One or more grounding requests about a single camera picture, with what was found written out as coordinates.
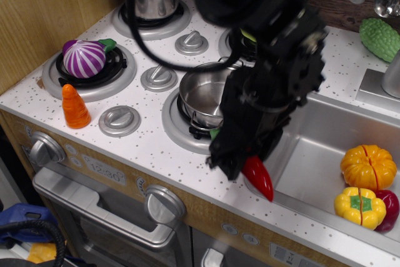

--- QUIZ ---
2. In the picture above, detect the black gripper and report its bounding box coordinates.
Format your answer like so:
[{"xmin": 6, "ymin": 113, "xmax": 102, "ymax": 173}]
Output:
[{"xmin": 207, "ymin": 67, "xmax": 297, "ymax": 180}]

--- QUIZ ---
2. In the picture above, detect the red toy chili pepper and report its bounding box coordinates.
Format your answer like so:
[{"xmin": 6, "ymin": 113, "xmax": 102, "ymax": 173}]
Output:
[{"xmin": 209, "ymin": 128, "xmax": 275, "ymax": 203}]

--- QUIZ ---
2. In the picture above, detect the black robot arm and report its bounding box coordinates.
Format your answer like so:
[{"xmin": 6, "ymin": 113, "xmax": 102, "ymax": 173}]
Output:
[{"xmin": 195, "ymin": 0, "xmax": 326, "ymax": 179}]

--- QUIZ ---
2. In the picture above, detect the small steel pot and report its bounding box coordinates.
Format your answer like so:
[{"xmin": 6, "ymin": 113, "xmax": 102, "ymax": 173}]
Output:
[{"xmin": 179, "ymin": 64, "xmax": 239, "ymax": 129}]

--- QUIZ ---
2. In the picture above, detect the yellow toy bell pepper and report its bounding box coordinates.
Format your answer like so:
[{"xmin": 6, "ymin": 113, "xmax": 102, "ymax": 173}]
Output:
[{"xmin": 334, "ymin": 187, "xmax": 387, "ymax": 230}]

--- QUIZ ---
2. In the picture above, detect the silver sink basin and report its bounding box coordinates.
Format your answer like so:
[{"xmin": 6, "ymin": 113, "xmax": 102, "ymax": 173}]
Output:
[{"xmin": 252, "ymin": 95, "xmax": 399, "ymax": 266}]

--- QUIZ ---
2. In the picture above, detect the front right stove burner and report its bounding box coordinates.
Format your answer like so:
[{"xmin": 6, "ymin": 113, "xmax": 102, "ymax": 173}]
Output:
[{"xmin": 161, "ymin": 88, "xmax": 216, "ymax": 155}]

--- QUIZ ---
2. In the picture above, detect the stove burner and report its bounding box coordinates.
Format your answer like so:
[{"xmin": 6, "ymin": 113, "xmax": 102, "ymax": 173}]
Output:
[
  {"xmin": 218, "ymin": 29, "xmax": 256, "ymax": 66},
  {"xmin": 111, "ymin": 0, "xmax": 191, "ymax": 41},
  {"xmin": 42, "ymin": 39, "xmax": 137, "ymax": 102},
  {"xmin": 161, "ymin": 88, "xmax": 216, "ymax": 155}
]

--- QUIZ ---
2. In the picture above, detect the right oven dial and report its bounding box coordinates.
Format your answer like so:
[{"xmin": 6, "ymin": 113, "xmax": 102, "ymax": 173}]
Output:
[{"xmin": 144, "ymin": 184, "xmax": 186, "ymax": 224}]

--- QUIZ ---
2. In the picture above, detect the oven dial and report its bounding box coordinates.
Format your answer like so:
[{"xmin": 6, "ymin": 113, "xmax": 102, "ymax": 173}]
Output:
[
  {"xmin": 144, "ymin": 184, "xmax": 186, "ymax": 224},
  {"xmin": 29, "ymin": 131, "xmax": 66, "ymax": 167}
]

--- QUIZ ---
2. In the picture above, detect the back right stove burner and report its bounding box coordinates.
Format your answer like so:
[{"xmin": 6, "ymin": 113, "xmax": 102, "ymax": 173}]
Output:
[{"xmin": 218, "ymin": 29, "xmax": 256, "ymax": 66}]

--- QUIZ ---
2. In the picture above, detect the orange toy pumpkin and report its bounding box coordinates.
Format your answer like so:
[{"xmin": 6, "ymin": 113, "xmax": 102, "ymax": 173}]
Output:
[{"xmin": 340, "ymin": 144, "xmax": 398, "ymax": 191}]

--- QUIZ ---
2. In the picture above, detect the green toy lettuce leaf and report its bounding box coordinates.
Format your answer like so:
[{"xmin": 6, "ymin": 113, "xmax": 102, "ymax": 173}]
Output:
[{"xmin": 240, "ymin": 29, "xmax": 257, "ymax": 43}]

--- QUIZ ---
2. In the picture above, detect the silver stovetop knob middle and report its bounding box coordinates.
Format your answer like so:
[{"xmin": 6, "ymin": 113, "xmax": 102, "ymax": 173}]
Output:
[{"xmin": 141, "ymin": 65, "xmax": 178, "ymax": 93}]

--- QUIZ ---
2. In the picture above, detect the silver stovetop knob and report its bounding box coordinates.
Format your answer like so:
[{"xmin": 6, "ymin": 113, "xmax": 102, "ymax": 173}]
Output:
[
  {"xmin": 141, "ymin": 65, "xmax": 178, "ymax": 93},
  {"xmin": 98, "ymin": 106, "xmax": 141, "ymax": 138},
  {"xmin": 174, "ymin": 31, "xmax": 209, "ymax": 56}
]

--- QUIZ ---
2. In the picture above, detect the silver stovetop knob back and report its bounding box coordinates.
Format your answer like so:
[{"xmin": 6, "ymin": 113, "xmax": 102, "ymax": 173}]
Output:
[{"xmin": 174, "ymin": 31, "xmax": 209, "ymax": 56}]

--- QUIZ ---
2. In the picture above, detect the silver stovetop knob front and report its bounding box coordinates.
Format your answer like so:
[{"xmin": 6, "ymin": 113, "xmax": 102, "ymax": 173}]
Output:
[{"xmin": 98, "ymin": 106, "xmax": 141, "ymax": 138}]

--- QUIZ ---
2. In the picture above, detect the silver faucet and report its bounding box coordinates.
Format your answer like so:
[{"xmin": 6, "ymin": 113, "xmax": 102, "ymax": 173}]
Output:
[{"xmin": 350, "ymin": 0, "xmax": 399, "ymax": 113}]

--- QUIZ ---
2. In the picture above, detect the oven clock display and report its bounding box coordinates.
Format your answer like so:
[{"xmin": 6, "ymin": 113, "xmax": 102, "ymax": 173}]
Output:
[{"xmin": 81, "ymin": 154, "xmax": 126, "ymax": 186}]

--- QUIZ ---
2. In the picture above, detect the dark red toy fruit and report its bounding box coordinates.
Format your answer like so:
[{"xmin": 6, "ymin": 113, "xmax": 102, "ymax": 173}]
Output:
[{"xmin": 375, "ymin": 189, "xmax": 399, "ymax": 233}]

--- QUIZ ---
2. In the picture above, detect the front left stove burner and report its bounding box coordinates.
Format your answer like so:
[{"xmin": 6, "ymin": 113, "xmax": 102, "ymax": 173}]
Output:
[{"xmin": 42, "ymin": 39, "xmax": 137, "ymax": 102}]

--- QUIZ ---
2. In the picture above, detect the back left stove burner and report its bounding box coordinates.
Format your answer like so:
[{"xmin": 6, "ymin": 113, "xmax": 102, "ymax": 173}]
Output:
[{"xmin": 111, "ymin": 0, "xmax": 191, "ymax": 41}]

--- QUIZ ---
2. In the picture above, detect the green toy bitter gourd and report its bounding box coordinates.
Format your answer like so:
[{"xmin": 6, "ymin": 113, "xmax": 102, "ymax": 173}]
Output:
[{"xmin": 359, "ymin": 18, "xmax": 399, "ymax": 63}]

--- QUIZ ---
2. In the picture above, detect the orange toy carrot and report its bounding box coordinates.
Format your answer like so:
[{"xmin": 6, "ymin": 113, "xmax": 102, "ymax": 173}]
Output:
[{"xmin": 62, "ymin": 84, "xmax": 91, "ymax": 129}]

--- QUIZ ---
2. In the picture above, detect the purple striped toy onion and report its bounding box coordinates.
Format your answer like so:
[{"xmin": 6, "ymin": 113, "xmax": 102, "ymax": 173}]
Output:
[{"xmin": 62, "ymin": 39, "xmax": 117, "ymax": 79}]

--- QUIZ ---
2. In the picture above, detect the hanging steel ladle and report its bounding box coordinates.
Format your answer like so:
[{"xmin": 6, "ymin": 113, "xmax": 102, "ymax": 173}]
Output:
[{"xmin": 374, "ymin": 0, "xmax": 399, "ymax": 18}]

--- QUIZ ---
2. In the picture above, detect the left oven dial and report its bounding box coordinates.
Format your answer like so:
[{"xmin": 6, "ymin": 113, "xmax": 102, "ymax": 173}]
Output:
[{"xmin": 29, "ymin": 131, "xmax": 66, "ymax": 167}]

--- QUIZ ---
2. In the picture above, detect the yellow cloth on floor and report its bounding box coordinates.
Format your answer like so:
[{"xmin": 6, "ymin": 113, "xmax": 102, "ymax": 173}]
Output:
[{"xmin": 27, "ymin": 243, "xmax": 63, "ymax": 264}]

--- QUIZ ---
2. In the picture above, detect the blue object on floor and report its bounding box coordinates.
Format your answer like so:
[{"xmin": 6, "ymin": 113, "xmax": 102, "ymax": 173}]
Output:
[{"xmin": 1, "ymin": 203, "xmax": 58, "ymax": 244}]

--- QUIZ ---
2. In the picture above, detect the silver dishwasher handle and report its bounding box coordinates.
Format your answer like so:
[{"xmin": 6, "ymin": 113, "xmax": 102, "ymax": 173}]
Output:
[{"xmin": 201, "ymin": 248, "xmax": 224, "ymax": 267}]

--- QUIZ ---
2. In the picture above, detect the silver oven door handle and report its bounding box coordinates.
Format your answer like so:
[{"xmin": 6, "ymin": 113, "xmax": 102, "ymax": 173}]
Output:
[{"xmin": 33, "ymin": 168, "xmax": 175, "ymax": 251}]

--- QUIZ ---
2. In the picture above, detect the black floor cable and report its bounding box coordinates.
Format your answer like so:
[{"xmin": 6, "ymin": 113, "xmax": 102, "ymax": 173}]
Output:
[{"xmin": 0, "ymin": 219, "xmax": 66, "ymax": 267}]

